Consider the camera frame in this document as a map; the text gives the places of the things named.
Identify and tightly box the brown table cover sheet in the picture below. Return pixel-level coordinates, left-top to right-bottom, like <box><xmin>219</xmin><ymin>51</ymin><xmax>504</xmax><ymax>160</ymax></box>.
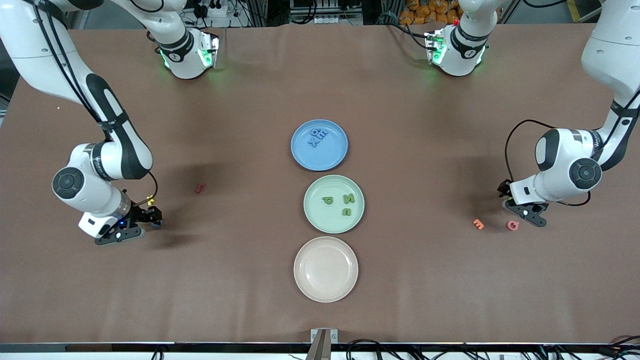
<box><xmin>0</xmin><ymin>22</ymin><xmax>640</xmax><ymax>346</ymax></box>

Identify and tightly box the light green plate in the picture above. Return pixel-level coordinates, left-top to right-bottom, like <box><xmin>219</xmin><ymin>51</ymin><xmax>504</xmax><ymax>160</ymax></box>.
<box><xmin>303</xmin><ymin>174</ymin><xmax>366</xmax><ymax>235</ymax></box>

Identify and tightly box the blue plate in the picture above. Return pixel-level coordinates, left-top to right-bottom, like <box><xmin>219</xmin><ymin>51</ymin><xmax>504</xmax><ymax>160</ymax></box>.
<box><xmin>291</xmin><ymin>119</ymin><xmax>349</xmax><ymax>172</ymax></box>

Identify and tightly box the pale cream plate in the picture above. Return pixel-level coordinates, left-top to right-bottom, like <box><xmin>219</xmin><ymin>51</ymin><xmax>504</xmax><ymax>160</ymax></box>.
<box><xmin>293</xmin><ymin>236</ymin><xmax>359</xmax><ymax>303</ymax></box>

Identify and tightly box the orange mesh bag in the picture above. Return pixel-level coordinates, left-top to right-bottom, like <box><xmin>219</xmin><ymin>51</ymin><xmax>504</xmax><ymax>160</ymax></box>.
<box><xmin>399</xmin><ymin>0</ymin><xmax>463</xmax><ymax>26</ymax></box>

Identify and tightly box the white power strip with plugs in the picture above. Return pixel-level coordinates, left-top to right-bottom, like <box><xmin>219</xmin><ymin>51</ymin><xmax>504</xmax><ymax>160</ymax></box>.
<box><xmin>195</xmin><ymin>0</ymin><xmax>232</xmax><ymax>20</ymax></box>

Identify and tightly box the long white power strip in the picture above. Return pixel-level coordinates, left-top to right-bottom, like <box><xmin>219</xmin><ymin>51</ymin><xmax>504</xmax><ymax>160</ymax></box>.
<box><xmin>291</xmin><ymin>11</ymin><xmax>362</xmax><ymax>26</ymax></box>

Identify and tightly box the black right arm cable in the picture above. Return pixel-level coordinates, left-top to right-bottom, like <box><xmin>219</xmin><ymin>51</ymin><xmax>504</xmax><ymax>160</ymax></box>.
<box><xmin>132</xmin><ymin>171</ymin><xmax>159</xmax><ymax>207</ymax></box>

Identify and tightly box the black table edge rail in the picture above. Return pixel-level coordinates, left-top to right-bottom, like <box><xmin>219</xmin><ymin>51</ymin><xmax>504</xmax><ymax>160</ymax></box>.
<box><xmin>0</xmin><ymin>342</ymin><xmax>640</xmax><ymax>355</ymax></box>

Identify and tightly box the silver aluminium mount bracket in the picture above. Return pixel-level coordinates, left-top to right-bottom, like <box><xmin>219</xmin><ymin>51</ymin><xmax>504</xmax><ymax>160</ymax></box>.
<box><xmin>310</xmin><ymin>327</ymin><xmax>339</xmax><ymax>360</ymax></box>

